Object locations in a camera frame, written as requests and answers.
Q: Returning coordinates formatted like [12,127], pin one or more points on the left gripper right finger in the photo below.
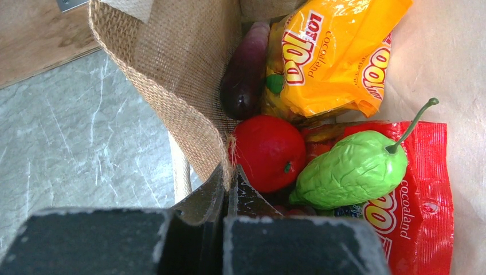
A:
[260,240]

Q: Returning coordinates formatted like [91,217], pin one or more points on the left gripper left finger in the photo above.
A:
[73,240]

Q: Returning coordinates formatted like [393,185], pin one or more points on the red apple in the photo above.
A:
[270,150]

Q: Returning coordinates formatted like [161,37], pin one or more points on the green leafy vegetable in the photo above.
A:
[362,166]

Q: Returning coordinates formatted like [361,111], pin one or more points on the purple eggplant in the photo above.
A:
[242,84]

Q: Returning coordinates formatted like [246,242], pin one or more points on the red snack bag shelf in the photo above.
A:
[415,222]

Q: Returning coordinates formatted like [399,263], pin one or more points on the brown burlap grocery bag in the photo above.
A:
[175,53]

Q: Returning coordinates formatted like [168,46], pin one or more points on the orange snack bag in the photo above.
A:
[329,57]

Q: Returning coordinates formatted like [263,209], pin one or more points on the wooden base board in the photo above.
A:
[36,36]

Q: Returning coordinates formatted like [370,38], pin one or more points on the metal switch stand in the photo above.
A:
[67,5]

